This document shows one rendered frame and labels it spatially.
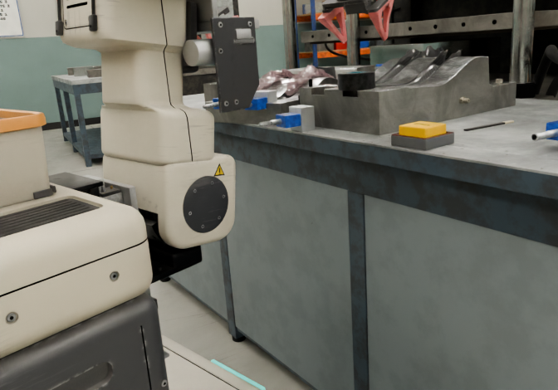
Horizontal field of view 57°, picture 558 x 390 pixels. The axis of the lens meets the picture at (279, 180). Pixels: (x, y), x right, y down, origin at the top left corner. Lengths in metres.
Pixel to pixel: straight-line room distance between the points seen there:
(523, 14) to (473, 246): 0.93
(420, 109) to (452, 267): 0.36
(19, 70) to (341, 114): 7.23
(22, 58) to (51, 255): 7.58
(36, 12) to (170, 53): 7.31
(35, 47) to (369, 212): 7.34
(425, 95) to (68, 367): 0.86
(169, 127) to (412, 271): 0.55
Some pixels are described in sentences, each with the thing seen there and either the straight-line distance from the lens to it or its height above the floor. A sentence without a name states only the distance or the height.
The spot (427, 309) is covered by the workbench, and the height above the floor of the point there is 0.47.
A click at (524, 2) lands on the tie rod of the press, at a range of 1.74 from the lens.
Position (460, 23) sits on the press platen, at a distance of 1.93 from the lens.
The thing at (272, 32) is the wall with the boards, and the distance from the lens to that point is 9.21.
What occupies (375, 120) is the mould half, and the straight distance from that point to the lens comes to 1.07.
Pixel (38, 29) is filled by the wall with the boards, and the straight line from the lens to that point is 8.19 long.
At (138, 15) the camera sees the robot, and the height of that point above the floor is 1.05.
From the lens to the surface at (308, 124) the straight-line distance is 1.17.
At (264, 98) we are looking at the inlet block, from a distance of 1.29.
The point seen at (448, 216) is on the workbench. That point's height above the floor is 0.68.
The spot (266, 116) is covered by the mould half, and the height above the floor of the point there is 0.82.
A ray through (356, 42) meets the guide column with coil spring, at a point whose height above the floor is 0.98.
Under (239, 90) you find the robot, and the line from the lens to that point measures 0.94.
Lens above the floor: 1.00
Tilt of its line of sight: 15 degrees down
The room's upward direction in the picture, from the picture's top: 4 degrees counter-clockwise
